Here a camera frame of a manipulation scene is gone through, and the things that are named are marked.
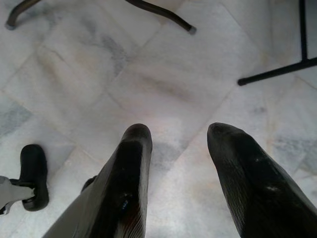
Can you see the black robot foot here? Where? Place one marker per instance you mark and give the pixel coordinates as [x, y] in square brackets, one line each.
[34, 163]

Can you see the marble pattern folding table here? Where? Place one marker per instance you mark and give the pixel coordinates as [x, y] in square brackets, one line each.
[161, 12]

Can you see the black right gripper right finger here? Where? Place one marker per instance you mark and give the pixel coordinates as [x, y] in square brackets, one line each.
[252, 188]

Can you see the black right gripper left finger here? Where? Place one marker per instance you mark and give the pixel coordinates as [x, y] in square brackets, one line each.
[123, 186]

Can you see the grey robot leg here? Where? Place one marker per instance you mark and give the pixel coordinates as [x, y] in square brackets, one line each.
[15, 192]

